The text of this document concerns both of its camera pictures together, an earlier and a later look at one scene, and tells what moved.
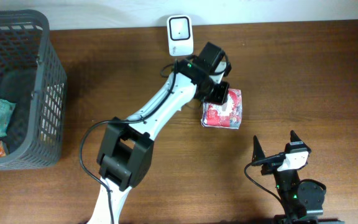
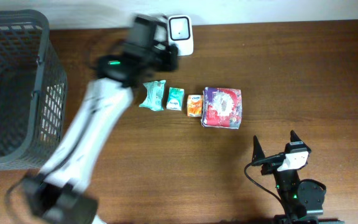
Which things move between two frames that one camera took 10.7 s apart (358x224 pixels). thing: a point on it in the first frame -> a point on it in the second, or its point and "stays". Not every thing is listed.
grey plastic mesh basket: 18,64 stays
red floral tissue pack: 228,115 stays
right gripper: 258,153 stays
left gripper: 221,95 -> 173,51
